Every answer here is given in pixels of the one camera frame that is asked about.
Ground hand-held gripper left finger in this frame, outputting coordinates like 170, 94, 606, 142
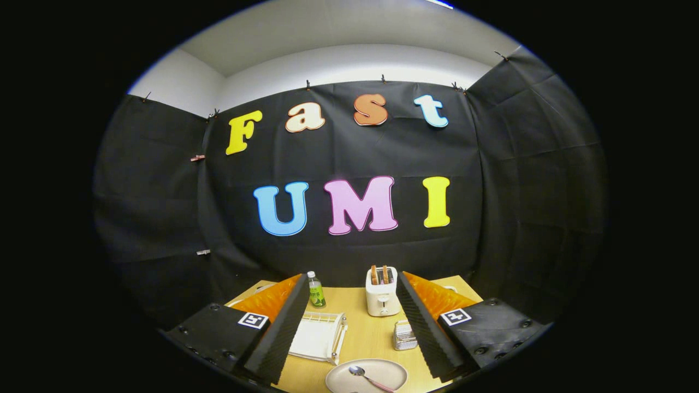
164, 273, 311, 385

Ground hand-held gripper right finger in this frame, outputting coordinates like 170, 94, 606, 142
396, 271, 547, 383

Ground metal wire basket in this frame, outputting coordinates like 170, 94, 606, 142
392, 319, 419, 351

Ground white wire dish rack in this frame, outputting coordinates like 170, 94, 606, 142
227, 283, 348, 365

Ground grey round plate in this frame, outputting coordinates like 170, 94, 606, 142
325, 358, 408, 393

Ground spoon with checked handle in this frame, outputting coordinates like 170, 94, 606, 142
349, 365, 396, 393

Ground white toaster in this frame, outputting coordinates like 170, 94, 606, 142
365, 266, 401, 317

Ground green label drink bottle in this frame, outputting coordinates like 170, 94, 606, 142
307, 271, 327, 308

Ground black backdrop cloth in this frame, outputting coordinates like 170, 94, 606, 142
93, 46, 609, 328

